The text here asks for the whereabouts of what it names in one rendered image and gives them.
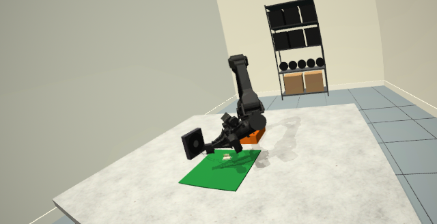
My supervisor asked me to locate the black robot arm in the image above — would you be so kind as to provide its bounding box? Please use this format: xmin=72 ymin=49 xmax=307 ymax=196
xmin=221 ymin=54 xmax=267 ymax=133

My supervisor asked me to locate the green circuit board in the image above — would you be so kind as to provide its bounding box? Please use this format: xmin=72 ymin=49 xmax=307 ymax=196
xmin=178 ymin=150 xmax=261 ymax=192

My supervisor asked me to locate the black cooling fan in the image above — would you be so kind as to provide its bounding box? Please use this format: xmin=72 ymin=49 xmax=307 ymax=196
xmin=181 ymin=127 xmax=206 ymax=160

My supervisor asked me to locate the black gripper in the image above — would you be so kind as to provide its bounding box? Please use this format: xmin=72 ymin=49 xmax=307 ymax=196
xmin=211 ymin=121 xmax=252 ymax=153

